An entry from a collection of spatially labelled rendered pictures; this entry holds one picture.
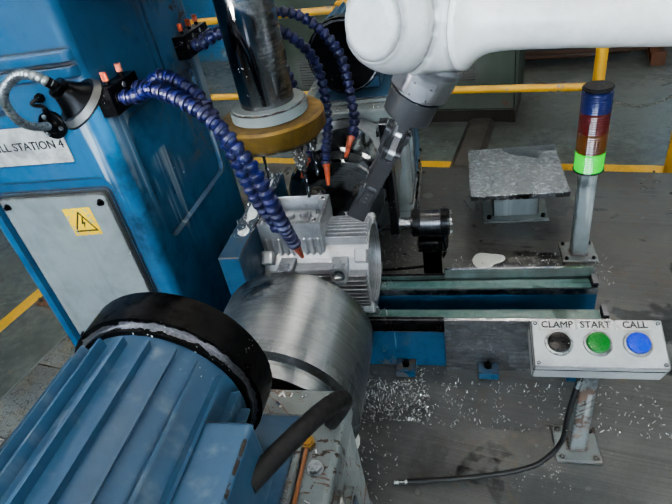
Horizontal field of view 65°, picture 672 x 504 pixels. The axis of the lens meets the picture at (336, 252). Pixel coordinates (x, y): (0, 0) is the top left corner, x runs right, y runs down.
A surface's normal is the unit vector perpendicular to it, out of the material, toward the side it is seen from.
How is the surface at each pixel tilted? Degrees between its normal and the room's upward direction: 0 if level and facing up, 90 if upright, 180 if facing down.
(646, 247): 0
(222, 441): 0
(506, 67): 90
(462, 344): 90
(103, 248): 90
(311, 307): 28
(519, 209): 90
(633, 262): 0
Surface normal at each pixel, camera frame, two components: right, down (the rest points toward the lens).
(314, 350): 0.44, -0.67
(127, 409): 0.22, -0.75
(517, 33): -0.29, 0.70
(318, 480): -0.16, -0.80
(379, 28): -0.66, 0.35
